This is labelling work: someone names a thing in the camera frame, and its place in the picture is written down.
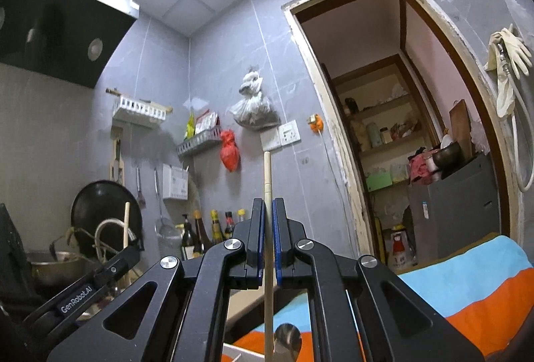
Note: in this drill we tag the white wall basket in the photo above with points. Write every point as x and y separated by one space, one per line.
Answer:
137 110

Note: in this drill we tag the clear plastic bag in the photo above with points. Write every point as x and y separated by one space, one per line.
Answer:
254 108

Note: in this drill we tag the pink cloth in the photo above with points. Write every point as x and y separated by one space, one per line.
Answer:
419 168

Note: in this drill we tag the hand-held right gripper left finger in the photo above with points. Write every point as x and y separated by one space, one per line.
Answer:
263 236

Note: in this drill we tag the dark metal bowl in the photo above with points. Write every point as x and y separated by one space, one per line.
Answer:
446 156

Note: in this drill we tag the grey wall shelf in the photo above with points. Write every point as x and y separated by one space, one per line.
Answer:
196 143

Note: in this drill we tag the metal wok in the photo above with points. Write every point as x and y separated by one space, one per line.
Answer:
54 264

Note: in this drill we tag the hanging wooden board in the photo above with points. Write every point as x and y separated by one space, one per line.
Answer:
118 168

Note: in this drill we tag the white wall box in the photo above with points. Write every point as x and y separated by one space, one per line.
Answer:
174 186

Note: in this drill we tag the red white packet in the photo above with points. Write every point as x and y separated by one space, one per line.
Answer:
206 120

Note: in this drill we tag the large steel spoon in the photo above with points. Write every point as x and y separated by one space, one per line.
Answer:
288 339

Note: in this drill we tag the striped blue orange blanket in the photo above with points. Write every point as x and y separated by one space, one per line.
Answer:
459 282

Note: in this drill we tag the red plastic bag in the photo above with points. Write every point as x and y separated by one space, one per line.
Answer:
230 152

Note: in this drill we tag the white wall switch socket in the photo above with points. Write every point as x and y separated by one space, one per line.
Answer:
281 135

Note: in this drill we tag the green box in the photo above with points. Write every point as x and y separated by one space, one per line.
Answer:
379 181

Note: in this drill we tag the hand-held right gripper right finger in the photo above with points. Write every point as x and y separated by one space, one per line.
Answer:
276 236

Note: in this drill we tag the black frying pan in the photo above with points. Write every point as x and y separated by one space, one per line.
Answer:
104 203

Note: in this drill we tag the hanging metal spatula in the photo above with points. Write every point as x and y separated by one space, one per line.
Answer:
139 187

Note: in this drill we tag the black range hood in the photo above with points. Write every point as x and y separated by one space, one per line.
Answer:
62 32

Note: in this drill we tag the yellow green packet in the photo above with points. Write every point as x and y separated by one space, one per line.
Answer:
190 127

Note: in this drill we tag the grey cabinet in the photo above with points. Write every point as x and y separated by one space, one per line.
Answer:
454 211

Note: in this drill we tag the wooden shelf unit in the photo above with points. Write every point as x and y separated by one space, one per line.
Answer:
392 145

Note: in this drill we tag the teal jar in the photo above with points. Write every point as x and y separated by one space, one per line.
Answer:
372 135

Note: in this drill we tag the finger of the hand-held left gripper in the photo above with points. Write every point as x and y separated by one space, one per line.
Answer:
121 262

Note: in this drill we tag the white plastic utensil holder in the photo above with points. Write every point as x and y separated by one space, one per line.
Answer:
240 353

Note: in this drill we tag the cream door frame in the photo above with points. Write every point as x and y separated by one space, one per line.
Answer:
321 103

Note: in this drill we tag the steel faucet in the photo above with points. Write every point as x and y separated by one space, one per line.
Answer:
106 225

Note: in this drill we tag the brown wooden board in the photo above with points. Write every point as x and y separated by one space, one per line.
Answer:
461 124

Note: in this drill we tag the cream rubber glove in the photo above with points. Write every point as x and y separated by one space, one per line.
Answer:
504 95
511 49

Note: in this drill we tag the dark pump sauce bottle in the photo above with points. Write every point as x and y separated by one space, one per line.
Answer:
190 240

